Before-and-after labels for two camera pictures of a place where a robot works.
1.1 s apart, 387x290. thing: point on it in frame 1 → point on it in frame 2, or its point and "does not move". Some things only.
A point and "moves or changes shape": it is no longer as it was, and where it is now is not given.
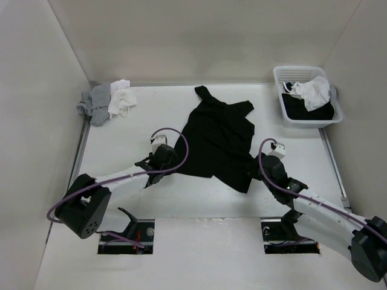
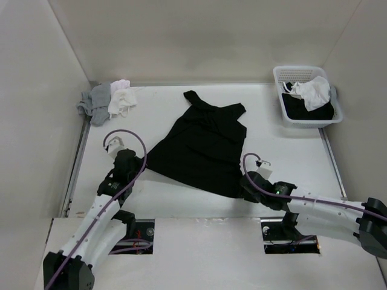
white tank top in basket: (314, 91) does not move
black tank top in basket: (296, 109) does not move
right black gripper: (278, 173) → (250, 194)
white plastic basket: (308, 99) does not move
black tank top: (217, 143) moves or changes shape
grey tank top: (95, 103) does not move
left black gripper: (170, 165) → (139, 162)
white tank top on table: (122, 97) does not move
